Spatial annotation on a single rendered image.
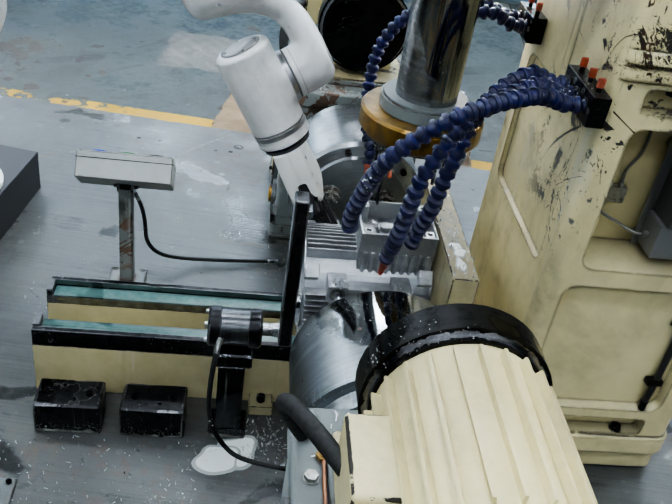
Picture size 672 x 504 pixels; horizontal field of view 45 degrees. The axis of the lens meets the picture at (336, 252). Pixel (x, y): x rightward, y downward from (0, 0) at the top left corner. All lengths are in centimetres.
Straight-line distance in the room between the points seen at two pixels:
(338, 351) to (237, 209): 94
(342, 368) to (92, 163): 70
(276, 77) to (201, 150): 97
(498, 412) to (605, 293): 60
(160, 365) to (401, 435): 75
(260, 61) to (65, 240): 76
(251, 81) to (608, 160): 50
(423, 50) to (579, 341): 49
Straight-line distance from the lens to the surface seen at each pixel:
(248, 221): 186
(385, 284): 127
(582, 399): 137
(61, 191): 195
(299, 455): 86
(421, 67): 113
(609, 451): 145
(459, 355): 71
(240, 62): 117
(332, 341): 103
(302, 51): 120
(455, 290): 118
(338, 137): 147
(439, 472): 63
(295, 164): 123
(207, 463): 132
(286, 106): 121
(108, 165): 150
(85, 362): 139
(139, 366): 138
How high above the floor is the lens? 180
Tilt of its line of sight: 34 degrees down
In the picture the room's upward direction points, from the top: 9 degrees clockwise
